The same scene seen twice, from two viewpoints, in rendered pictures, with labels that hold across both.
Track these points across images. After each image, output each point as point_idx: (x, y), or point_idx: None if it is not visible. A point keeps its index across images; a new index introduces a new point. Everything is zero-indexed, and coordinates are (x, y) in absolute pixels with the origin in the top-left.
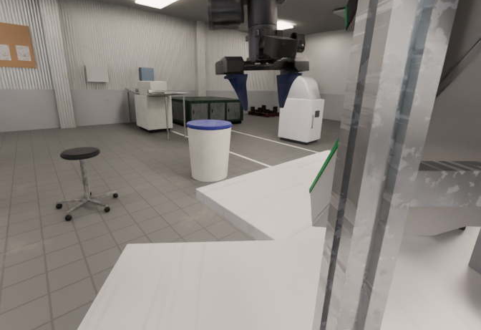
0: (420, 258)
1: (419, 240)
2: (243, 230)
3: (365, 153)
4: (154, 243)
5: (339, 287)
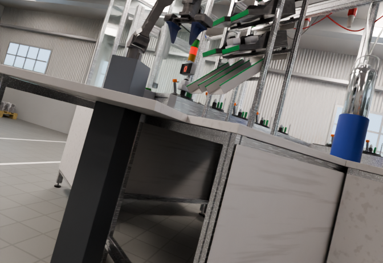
0: None
1: None
2: (178, 118)
3: (265, 76)
4: (228, 122)
5: (262, 88)
